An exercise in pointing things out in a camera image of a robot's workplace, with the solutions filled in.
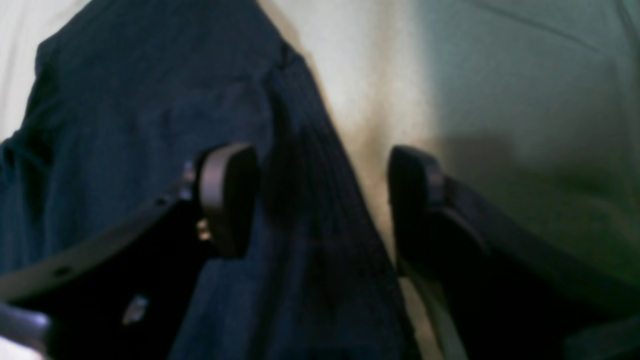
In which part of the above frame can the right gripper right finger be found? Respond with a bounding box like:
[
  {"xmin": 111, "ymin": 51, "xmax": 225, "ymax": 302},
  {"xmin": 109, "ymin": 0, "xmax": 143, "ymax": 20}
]
[{"xmin": 387, "ymin": 145, "xmax": 639, "ymax": 360}]

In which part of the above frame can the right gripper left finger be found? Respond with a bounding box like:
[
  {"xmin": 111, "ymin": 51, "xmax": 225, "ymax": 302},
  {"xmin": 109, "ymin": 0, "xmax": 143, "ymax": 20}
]
[{"xmin": 1, "ymin": 142, "xmax": 260, "ymax": 360}]

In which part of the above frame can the dark navy T-shirt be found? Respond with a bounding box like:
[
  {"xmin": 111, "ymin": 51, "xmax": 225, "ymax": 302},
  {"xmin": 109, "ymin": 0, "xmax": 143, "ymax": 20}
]
[{"xmin": 1, "ymin": 0, "xmax": 421, "ymax": 360}]

